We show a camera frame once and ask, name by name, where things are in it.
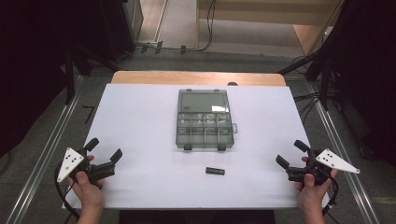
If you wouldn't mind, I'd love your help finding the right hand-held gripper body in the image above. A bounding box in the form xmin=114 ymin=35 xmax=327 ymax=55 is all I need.
xmin=287 ymin=148 xmax=361 ymax=187

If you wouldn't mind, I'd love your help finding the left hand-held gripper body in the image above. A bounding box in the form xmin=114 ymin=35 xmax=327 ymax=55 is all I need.
xmin=56 ymin=147 xmax=117 ymax=185

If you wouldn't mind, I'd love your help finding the small black rectangular part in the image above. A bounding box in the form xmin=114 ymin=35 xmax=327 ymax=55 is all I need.
xmin=205 ymin=166 xmax=226 ymax=176

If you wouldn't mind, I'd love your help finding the clear plastic compartment box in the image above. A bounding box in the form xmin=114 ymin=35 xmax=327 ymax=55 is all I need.
xmin=176 ymin=88 xmax=239 ymax=152

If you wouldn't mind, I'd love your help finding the person's left hand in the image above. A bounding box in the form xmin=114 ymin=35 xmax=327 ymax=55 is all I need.
xmin=67 ymin=154 xmax=106 ymax=210

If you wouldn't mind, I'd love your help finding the person's right hand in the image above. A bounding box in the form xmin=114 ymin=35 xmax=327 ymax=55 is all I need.
xmin=295 ymin=156 xmax=339 ymax=213

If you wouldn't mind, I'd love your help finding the white table board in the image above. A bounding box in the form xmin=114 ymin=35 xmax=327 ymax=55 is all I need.
xmin=62 ymin=83 xmax=331 ymax=210

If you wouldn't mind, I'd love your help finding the black metal stand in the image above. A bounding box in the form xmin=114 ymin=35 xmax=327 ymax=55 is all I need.
xmin=63 ymin=43 xmax=120 ymax=105
xmin=277 ymin=49 xmax=332 ymax=111

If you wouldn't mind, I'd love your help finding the black curtain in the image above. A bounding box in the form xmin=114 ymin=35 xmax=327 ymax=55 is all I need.
xmin=323 ymin=0 xmax=396 ymax=167
xmin=0 ymin=0 xmax=74 ymax=158

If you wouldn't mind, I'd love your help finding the dark cloth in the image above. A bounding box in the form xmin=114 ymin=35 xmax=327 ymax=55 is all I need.
xmin=119 ymin=209 xmax=276 ymax=224

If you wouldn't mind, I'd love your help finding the black cabinet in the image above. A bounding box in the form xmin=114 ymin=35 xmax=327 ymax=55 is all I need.
xmin=101 ymin=0 xmax=145 ymax=62

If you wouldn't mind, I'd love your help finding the wooden platform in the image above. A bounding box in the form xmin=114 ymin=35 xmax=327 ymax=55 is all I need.
xmin=195 ymin=0 xmax=345 ymax=56

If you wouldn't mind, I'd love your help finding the metal floor rail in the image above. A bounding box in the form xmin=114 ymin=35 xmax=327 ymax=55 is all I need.
xmin=5 ymin=76 xmax=83 ymax=224
xmin=306 ymin=83 xmax=381 ymax=224

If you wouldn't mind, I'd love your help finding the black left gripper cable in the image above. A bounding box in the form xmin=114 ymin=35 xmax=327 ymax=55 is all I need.
xmin=54 ymin=161 xmax=82 ymax=221

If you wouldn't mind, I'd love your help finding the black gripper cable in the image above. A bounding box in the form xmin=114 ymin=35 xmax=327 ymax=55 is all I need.
xmin=321 ymin=176 xmax=340 ymax=218
xmin=54 ymin=161 xmax=82 ymax=221

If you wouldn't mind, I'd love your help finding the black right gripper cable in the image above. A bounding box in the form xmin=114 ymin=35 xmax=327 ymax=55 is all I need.
xmin=321 ymin=176 xmax=340 ymax=218

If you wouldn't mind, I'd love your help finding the bundle of black cables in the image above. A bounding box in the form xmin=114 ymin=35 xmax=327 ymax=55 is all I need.
xmin=293 ymin=90 xmax=322 ymax=124

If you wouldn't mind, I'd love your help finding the black floor cable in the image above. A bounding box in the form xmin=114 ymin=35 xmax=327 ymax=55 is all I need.
xmin=134 ymin=0 xmax=218 ymax=53

